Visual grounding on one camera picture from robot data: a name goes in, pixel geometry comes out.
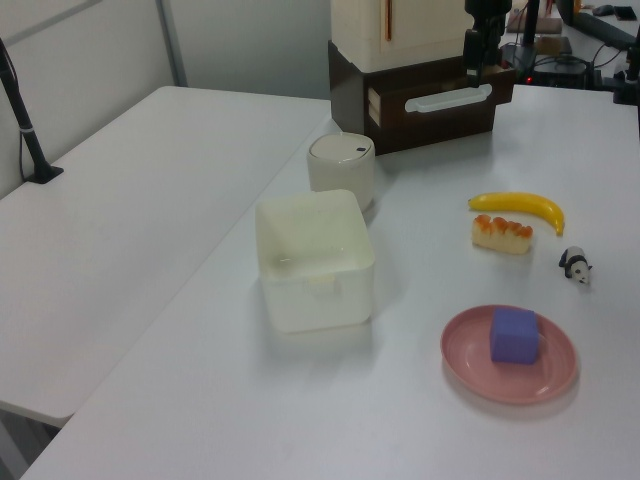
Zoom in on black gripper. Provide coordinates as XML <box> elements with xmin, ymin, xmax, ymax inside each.
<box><xmin>462</xmin><ymin>0</ymin><xmax>513</xmax><ymax>89</ymax></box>

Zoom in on black white panda toy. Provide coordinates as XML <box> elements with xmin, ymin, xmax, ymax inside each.
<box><xmin>558</xmin><ymin>245</ymin><xmax>594</xmax><ymax>287</ymax></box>

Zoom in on yellow toy banana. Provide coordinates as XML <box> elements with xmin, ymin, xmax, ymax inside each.
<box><xmin>467</xmin><ymin>191</ymin><xmax>566</xmax><ymax>237</ymax></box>

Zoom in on black stand pole with base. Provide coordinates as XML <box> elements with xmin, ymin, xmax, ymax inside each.
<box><xmin>500</xmin><ymin>0</ymin><xmax>540</xmax><ymax>77</ymax></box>

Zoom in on black box with red light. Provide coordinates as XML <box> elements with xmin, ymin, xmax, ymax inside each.
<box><xmin>529</xmin><ymin>58</ymin><xmax>587</xmax><ymax>87</ymax></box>

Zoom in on dark brown cabinet housing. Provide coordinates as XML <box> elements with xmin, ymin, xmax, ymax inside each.
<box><xmin>327</xmin><ymin>39</ymin><xmax>503</xmax><ymax>157</ymax></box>

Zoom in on round beige lidded bin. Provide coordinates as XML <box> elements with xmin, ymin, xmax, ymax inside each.
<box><xmin>305</xmin><ymin>132</ymin><xmax>377</xmax><ymax>212</ymax></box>

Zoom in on cake slice with orange topping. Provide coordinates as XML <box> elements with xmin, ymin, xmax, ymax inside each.
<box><xmin>471</xmin><ymin>213</ymin><xmax>535</xmax><ymax>256</ymax></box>

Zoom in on white square plastic box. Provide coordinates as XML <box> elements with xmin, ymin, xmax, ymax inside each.
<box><xmin>254</xmin><ymin>188</ymin><xmax>376</xmax><ymax>335</ymax></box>

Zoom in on purple foam cube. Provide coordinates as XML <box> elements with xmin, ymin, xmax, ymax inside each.
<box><xmin>489</xmin><ymin>307</ymin><xmax>542</xmax><ymax>366</ymax></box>

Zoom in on pink plastic plate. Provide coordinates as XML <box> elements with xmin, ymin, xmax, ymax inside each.
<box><xmin>439</xmin><ymin>304</ymin><xmax>581</xmax><ymax>406</ymax></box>

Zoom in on black pole with table clamp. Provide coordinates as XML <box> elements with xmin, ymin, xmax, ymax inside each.
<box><xmin>0</xmin><ymin>37</ymin><xmax>65</xmax><ymax>185</ymax></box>

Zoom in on brown drawer with white handle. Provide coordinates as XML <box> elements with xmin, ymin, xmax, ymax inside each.
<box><xmin>367</xmin><ymin>65</ymin><xmax>517</xmax><ymax>152</ymax></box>

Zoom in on black clamp mount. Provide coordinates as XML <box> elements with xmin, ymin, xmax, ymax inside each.
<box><xmin>612</xmin><ymin>43</ymin><xmax>640</xmax><ymax>105</ymax></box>

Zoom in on grey partition post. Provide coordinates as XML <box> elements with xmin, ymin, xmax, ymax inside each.
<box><xmin>158</xmin><ymin>0</ymin><xmax>189</xmax><ymax>88</ymax></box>

